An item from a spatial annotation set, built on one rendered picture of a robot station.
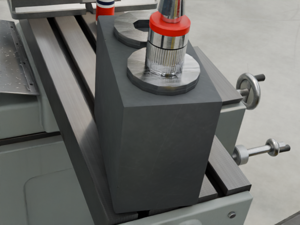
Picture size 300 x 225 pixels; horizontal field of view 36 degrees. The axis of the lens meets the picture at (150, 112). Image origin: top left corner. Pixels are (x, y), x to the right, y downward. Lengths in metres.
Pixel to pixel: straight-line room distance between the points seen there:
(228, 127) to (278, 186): 0.84
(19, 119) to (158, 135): 0.52
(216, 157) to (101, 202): 0.20
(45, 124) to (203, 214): 0.46
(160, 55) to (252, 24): 2.77
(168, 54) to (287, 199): 1.56
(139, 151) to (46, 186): 0.64
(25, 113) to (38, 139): 0.09
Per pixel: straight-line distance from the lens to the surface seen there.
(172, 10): 0.51
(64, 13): 1.09
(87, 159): 0.71
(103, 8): 1.02
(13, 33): 1.17
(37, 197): 1.20
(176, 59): 0.53
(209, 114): 0.55
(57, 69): 0.90
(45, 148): 1.07
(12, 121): 1.02
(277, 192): 2.04
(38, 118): 1.02
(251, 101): 1.44
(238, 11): 3.42
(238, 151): 1.37
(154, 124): 0.53
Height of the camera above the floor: 1.41
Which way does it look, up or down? 38 degrees down
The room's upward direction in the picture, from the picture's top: 7 degrees clockwise
